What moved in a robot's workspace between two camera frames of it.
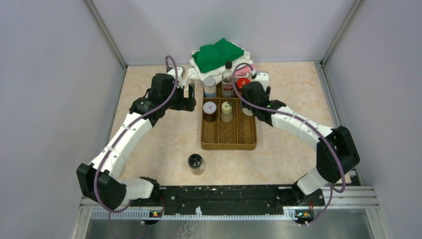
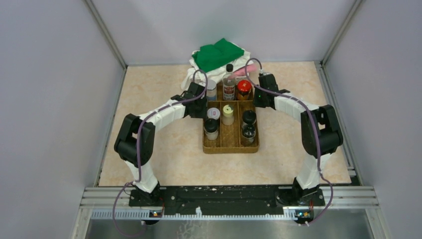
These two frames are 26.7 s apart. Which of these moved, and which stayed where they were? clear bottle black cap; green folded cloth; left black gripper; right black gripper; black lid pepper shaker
Moved: right black gripper; black lid pepper shaker; left black gripper
Stayed: green folded cloth; clear bottle black cap
